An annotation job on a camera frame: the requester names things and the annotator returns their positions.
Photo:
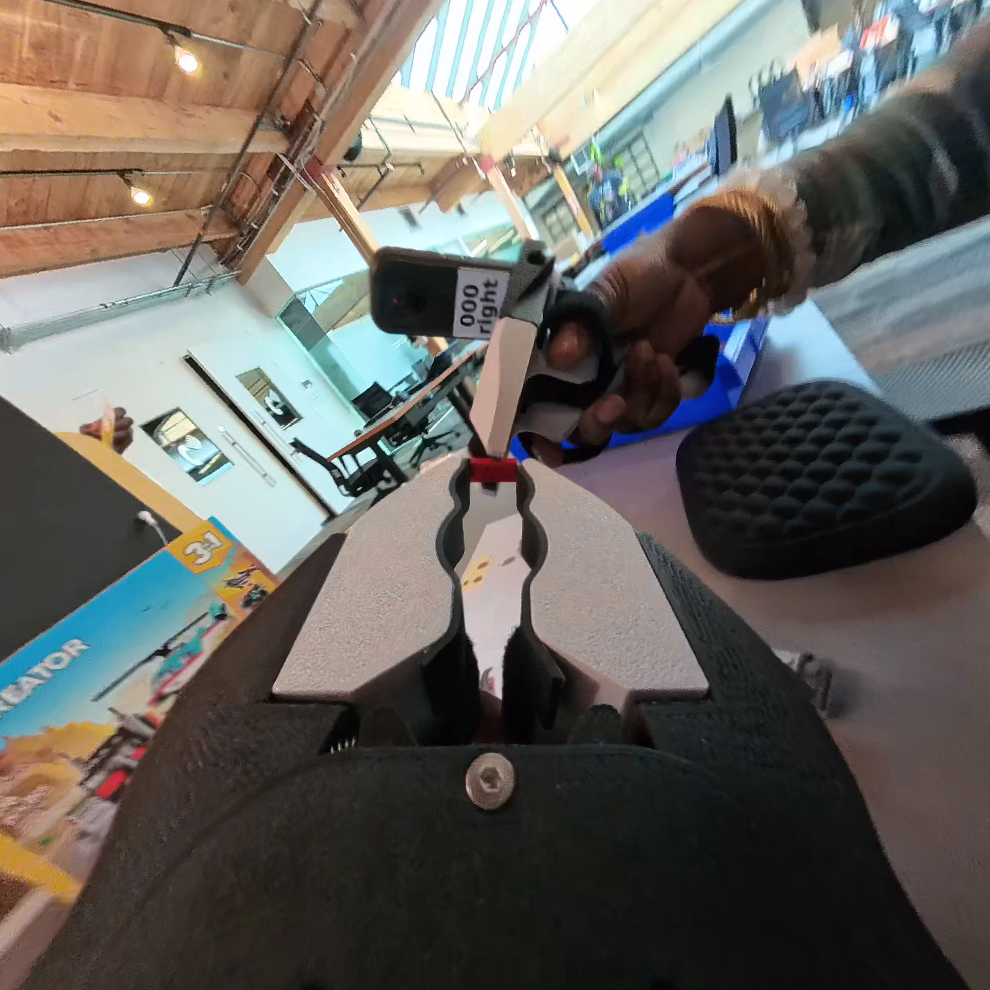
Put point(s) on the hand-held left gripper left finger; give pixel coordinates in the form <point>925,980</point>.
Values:
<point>371,588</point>

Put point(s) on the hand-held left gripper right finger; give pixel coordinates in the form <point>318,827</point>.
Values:
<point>611,588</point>

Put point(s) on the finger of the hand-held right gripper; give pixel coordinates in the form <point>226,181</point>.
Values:
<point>503,387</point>

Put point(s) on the small red toy brick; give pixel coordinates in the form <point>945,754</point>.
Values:
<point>493,469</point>

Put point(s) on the person's right forearm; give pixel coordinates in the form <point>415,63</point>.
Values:
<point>889,170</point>

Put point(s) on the grey desk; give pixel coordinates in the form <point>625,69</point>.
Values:
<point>889,657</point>

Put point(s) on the person's right hand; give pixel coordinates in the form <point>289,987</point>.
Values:
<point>657,294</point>

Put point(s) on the wooden office table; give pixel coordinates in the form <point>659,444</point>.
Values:
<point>418,398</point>

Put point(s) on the black office chair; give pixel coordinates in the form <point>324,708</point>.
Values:
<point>421,425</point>
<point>344,472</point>

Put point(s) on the toy brick instruction booklet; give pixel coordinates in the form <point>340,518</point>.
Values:
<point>495,561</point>

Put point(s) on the small dark grey brick assembly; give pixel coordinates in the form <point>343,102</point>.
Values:
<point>810,674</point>

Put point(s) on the black padded wrist rest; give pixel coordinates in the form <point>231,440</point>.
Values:
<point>820,479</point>

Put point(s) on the colourful toy brick box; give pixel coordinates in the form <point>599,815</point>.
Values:
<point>93,680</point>

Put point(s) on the ceiling spot lamp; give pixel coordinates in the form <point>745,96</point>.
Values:
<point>139,193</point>
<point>185,58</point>

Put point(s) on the black panel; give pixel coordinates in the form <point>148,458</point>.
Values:
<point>46,526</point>

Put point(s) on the black computer monitor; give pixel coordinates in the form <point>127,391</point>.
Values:
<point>781,104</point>
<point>723,135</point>

